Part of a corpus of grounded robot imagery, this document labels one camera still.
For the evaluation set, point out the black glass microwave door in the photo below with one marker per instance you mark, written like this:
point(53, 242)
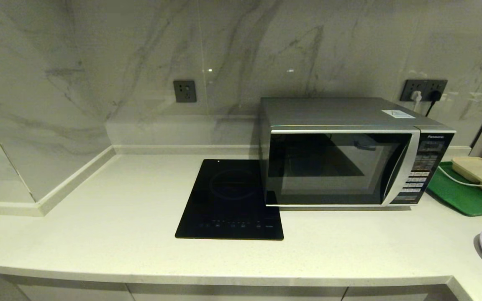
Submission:
point(337, 171)

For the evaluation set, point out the beige lidded container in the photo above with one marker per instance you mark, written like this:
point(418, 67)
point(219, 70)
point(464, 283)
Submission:
point(479, 171)

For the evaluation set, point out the green plastic tray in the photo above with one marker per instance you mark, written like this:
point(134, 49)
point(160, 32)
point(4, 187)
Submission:
point(458, 198)

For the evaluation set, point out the silver Panasonic microwave oven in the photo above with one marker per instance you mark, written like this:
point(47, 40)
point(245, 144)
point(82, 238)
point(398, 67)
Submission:
point(329, 110)

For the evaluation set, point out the grey double wall socket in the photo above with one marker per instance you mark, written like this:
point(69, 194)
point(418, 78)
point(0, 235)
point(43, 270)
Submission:
point(427, 85)

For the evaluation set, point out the grey single wall socket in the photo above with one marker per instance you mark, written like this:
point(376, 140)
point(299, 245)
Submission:
point(184, 91)

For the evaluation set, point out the black induction cooktop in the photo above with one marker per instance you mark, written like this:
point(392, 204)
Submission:
point(224, 200)

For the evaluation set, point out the white power plug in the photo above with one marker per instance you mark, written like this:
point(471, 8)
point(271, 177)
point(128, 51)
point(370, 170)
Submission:
point(416, 97)

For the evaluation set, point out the black power plug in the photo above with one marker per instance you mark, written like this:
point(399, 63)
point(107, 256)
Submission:
point(435, 95)

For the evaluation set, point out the white paper sheet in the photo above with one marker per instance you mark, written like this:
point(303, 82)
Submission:
point(398, 113)

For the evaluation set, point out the grey cabinet door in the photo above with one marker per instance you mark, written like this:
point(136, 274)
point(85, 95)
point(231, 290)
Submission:
point(391, 294)

